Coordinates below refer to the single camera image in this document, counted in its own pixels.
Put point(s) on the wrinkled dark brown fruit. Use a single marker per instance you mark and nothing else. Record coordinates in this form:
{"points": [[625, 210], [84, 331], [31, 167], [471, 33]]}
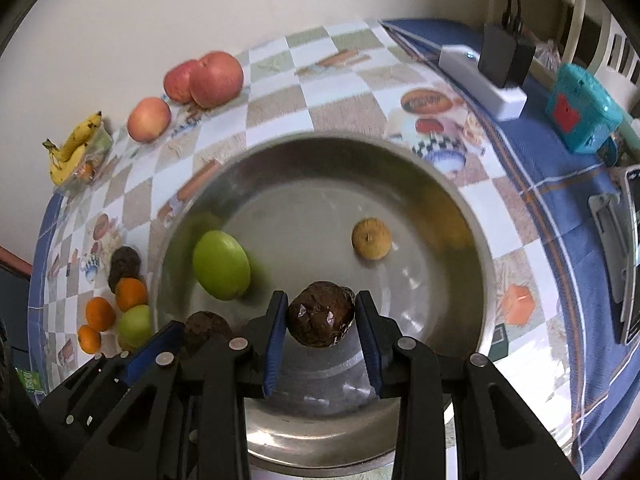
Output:
{"points": [[202, 330], [320, 315], [125, 266]]}

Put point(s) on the smartphone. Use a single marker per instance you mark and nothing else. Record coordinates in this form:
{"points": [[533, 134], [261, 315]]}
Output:
{"points": [[631, 260]]}

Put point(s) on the clear plastic fruit container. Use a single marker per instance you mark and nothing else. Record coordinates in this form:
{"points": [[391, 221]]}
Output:
{"points": [[95, 162]]}

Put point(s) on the black charger block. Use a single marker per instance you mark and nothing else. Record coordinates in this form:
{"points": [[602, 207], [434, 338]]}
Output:
{"points": [[505, 55]]}

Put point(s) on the green apple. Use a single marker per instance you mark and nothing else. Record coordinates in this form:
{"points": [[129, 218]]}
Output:
{"points": [[136, 326], [220, 265]]}

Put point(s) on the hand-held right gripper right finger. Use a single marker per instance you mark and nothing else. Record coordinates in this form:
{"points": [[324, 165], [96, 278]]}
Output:
{"points": [[369, 345]]}

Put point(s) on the teal box with red patch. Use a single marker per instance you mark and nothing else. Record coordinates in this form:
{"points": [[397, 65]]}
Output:
{"points": [[582, 110]]}

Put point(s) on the pale pink apple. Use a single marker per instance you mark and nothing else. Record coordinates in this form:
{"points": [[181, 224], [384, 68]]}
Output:
{"points": [[148, 119]]}

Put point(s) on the small tan longan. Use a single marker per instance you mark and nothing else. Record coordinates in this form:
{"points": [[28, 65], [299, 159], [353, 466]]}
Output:
{"points": [[371, 239]]}

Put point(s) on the reddish furniture edge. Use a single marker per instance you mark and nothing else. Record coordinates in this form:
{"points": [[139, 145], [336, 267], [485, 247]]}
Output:
{"points": [[15, 260]]}

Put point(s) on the orange mandarin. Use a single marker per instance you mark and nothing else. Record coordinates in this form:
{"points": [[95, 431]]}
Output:
{"points": [[131, 294], [100, 313], [89, 338]]}

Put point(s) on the white power strip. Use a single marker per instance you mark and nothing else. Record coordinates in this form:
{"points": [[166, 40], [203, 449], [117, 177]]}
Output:
{"points": [[500, 97]]}

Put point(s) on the round metal bowl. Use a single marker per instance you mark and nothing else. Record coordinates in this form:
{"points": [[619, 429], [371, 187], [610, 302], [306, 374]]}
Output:
{"points": [[325, 200]]}

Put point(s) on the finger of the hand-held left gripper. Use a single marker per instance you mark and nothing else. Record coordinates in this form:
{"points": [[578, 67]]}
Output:
{"points": [[150, 352]]}

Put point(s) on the grey phone stand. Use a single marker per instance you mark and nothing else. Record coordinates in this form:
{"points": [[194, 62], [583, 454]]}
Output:
{"points": [[606, 240]]}

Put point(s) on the clear plastic bag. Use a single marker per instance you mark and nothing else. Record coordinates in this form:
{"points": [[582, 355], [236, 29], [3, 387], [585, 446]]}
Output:
{"points": [[549, 57]]}

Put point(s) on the green packet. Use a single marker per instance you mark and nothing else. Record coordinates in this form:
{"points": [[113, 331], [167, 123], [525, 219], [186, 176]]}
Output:
{"points": [[27, 379]]}

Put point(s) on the pale green container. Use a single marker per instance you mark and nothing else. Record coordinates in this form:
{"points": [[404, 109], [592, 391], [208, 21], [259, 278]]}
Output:
{"points": [[625, 142]]}

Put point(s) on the large red apple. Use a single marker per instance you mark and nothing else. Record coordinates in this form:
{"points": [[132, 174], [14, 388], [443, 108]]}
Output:
{"points": [[217, 79], [176, 80]]}

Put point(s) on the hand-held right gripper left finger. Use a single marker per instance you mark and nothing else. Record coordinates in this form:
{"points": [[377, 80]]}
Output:
{"points": [[274, 350]]}

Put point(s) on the white chair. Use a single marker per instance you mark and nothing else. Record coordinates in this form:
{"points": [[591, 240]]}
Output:
{"points": [[612, 45]]}

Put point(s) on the yellow banana bunch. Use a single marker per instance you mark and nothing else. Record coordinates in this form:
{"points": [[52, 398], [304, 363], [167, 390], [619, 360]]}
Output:
{"points": [[75, 147]]}

